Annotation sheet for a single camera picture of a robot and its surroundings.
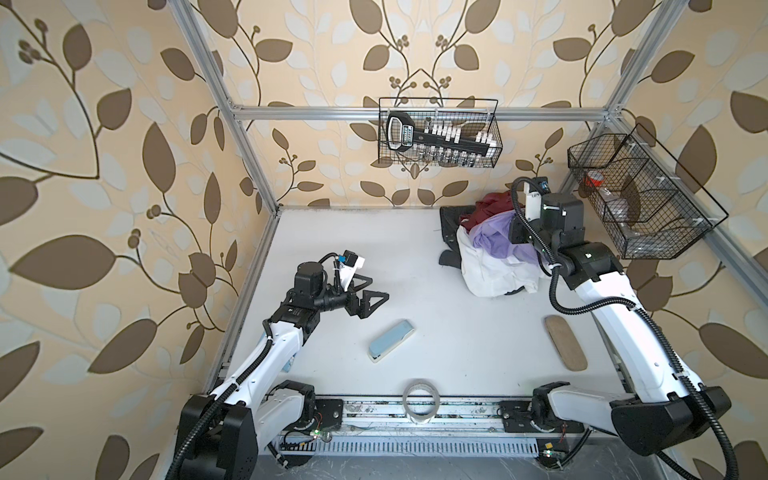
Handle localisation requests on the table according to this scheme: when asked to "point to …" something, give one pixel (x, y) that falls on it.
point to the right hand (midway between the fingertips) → (521, 217)
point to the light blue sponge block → (390, 340)
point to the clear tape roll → (421, 401)
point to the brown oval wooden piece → (566, 342)
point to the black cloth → (450, 220)
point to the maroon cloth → (487, 205)
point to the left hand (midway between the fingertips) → (380, 288)
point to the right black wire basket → (648, 205)
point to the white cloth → (487, 275)
